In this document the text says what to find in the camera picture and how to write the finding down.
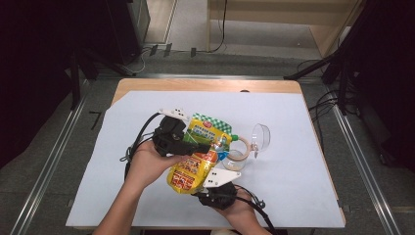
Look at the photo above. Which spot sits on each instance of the black metal stand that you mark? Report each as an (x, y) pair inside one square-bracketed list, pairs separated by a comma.
[(75, 84), (310, 68)]

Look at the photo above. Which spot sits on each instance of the dark cabinet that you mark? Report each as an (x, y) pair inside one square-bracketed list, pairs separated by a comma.
[(130, 29)]

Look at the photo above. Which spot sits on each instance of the dark curtain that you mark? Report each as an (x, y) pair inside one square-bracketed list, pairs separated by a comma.
[(29, 81), (391, 81)]

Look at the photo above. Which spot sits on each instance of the light wooden shelf unit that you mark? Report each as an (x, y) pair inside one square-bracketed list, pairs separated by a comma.
[(261, 18)]

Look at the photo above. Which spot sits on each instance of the person's right hand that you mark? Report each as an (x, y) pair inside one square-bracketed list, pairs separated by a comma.
[(244, 212)]

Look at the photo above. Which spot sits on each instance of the person's left hand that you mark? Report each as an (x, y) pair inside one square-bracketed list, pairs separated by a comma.
[(147, 166)]

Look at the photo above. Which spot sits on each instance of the white table sheet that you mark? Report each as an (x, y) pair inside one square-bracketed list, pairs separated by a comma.
[(277, 196)]

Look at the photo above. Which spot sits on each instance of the yellow green spout pouch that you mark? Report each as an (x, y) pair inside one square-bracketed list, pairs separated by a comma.
[(192, 169)]

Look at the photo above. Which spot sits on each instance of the dark table grommet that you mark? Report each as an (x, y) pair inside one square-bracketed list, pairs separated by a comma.
[(244, 91)]

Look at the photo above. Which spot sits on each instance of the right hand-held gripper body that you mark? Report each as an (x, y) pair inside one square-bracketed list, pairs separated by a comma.
[(218, 196)]

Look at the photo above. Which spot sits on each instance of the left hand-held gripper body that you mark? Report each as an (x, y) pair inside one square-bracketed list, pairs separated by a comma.
[(169, 140)]

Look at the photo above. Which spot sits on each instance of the black tape corner mark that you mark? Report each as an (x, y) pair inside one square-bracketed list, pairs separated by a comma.
[(97, 119)]

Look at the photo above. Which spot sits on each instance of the aluminium floor rail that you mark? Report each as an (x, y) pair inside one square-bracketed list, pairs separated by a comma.
[(212, 77), (364, 169), (48, 169)]

